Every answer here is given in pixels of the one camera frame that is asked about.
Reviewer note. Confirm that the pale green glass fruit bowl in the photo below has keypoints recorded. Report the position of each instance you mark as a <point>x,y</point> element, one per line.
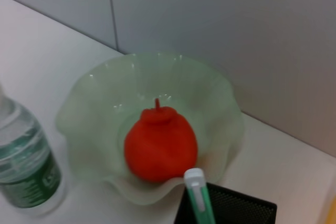
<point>105,98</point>

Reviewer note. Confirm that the yellow plastic bin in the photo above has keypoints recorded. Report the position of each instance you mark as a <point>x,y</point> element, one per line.
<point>333,213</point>

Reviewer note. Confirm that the clear green-label water bottle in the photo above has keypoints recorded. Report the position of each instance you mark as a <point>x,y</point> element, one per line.
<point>26,161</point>

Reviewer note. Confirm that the green utility knife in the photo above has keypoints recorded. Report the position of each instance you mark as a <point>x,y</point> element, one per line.
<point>200,200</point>

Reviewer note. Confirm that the black mesh pen holder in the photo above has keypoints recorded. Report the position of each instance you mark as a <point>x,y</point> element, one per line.
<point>236,208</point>

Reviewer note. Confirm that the red-orange orange fruit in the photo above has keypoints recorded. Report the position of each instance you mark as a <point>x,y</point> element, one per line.
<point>160,145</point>

